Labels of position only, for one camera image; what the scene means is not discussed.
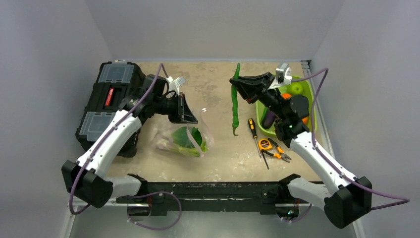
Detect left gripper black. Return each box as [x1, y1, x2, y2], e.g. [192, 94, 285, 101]
[154, 92, 198, 123]

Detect green toy bok choy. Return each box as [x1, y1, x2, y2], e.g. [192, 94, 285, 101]
[172, 126, 209, 157]

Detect clear zip top bag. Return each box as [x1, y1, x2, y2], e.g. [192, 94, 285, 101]
[151, 108, 215, 158]

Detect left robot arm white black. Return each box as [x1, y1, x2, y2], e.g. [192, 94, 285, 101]
[61, 75, 198, 209]

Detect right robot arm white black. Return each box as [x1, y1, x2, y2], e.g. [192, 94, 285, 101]
[229, 72, 372, 229]

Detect orange toy fruit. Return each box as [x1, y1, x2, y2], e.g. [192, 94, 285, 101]
[281, 93, 292, 99]

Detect black yellow screwdriver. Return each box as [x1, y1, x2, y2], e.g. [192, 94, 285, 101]
[248, 118, 262, 158]

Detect purple toy eggplant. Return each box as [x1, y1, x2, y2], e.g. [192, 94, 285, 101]
[261, 110, 276, 130]

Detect green toy apple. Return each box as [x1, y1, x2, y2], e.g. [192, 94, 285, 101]
[288, 82, 304, 96]

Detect green plastic basket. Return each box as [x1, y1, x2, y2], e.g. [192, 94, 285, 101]
[255, 80, 317, 137]

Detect yellow tape measure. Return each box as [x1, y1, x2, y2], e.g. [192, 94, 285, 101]
[258, 138, 272, 151]

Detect black plastic toolbox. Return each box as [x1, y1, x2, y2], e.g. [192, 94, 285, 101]
[75, 61, 145, 151]

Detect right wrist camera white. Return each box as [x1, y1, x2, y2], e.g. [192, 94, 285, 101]
[268, 63, 293, 89]

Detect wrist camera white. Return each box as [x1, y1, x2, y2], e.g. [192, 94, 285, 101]
[166, 76, 187, 95]
[268, 63, 293, 89]

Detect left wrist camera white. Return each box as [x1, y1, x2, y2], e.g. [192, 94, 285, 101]
[166, 76, 187, 95]

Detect orange handled pliers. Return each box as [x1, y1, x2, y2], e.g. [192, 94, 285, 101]
[261, 138, 292, 170]

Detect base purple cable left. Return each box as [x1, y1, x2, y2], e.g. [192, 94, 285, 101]
[127, 191, 183, 232]

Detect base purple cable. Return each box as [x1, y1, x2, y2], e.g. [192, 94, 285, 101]
[280, 203, 313, 224]
[127, 191, 183, 232]

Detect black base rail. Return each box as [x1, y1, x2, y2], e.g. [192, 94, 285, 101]
[116, 181, 306, 219]

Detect aluminium frame rail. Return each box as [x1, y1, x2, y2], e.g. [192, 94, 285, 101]
[67, 182, 358, 208]

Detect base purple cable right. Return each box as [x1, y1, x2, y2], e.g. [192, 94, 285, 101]
[280, 203, 313, 224]

